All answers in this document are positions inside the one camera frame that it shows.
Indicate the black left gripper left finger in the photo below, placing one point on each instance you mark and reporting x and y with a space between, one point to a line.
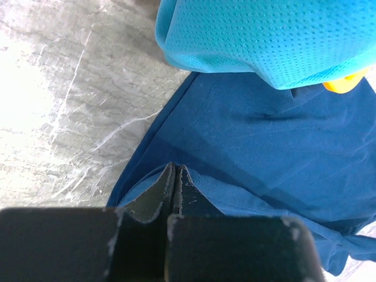
90 244

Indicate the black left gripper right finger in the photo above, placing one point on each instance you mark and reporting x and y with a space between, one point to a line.
203 244

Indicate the dark blue t-shirt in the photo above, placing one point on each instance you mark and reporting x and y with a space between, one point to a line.
256 151

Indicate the yellow plastic bin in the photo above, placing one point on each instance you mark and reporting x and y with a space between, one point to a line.
345 84

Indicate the teal t-shirt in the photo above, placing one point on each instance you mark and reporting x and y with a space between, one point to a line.
288 44

